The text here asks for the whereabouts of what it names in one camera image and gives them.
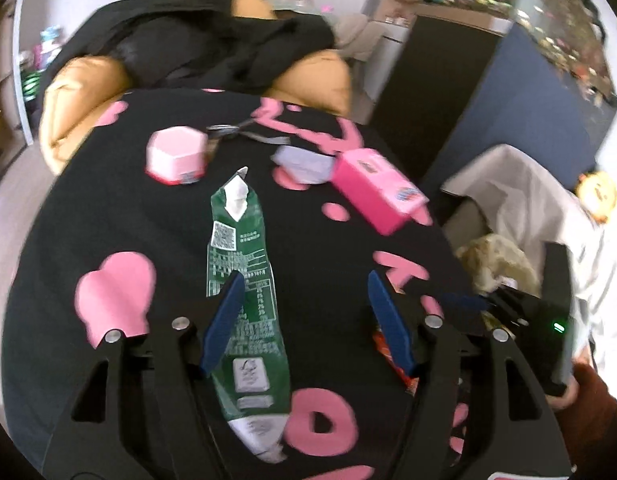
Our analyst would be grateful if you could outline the red snack packet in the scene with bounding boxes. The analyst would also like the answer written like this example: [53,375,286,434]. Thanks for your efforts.
[373,330,419,396]

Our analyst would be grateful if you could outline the green white snack bag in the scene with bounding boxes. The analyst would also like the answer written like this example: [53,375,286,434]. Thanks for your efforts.
[206,167,291,464]

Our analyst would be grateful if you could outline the clear plastic jelly cup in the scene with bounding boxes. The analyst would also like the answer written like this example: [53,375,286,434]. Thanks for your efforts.
[272,145,336,185]

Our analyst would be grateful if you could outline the yellow lined trash bin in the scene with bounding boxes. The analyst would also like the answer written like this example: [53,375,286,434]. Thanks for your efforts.
[455,233,541,297]

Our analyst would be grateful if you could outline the person's right hand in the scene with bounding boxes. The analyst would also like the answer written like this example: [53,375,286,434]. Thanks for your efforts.
[546,347,593,412]

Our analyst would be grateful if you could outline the white cloth covered armchair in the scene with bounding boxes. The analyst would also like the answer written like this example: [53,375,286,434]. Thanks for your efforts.
[440,143,617,340]

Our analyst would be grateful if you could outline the pink toy box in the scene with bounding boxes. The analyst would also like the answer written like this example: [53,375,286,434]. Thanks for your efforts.
[330,148,428,236]

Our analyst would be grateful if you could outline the yellow duck plush toy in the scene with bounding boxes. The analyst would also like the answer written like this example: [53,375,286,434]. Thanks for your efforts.
[575,170,617,224]

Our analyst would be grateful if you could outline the black pink printed tablecloth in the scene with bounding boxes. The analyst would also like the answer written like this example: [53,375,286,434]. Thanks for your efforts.
[2,89,470,479]

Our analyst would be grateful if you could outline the pink hexagonal container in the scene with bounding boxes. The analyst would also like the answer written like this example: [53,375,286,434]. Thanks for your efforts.
[145,126,208,185]

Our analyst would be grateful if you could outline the beige dining chair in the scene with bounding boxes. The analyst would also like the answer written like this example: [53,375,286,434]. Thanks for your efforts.
[332,12,390,101]

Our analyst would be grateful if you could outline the grey ribbon strip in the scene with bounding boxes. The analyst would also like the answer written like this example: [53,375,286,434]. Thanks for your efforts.
[205,119,291,146]

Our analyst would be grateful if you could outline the white display shelf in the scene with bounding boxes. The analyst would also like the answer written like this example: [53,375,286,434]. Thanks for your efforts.
[0,0,34,179]

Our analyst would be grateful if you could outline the glass fish tank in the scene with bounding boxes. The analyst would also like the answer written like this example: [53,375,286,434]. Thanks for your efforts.
[440,0,617,107]

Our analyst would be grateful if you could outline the orange beanbag sofa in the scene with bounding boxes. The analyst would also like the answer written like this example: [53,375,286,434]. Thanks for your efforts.
[38,0,352,174]

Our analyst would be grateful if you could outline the black jacket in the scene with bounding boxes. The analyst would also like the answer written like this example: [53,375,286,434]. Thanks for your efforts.
[40,0,335,94]

